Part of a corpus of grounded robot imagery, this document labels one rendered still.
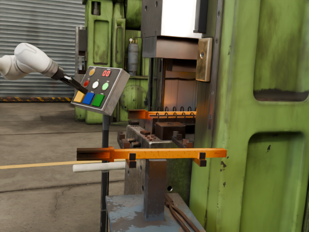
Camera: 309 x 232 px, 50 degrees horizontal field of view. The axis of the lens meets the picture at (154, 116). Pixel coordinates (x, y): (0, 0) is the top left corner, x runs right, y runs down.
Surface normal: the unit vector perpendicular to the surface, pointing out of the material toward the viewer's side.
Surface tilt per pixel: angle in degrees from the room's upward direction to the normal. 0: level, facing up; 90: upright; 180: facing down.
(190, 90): 90
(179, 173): 90
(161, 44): 90
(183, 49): 90
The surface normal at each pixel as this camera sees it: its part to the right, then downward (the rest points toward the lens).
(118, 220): 0.05, -0.99
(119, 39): 0.26, 0.17
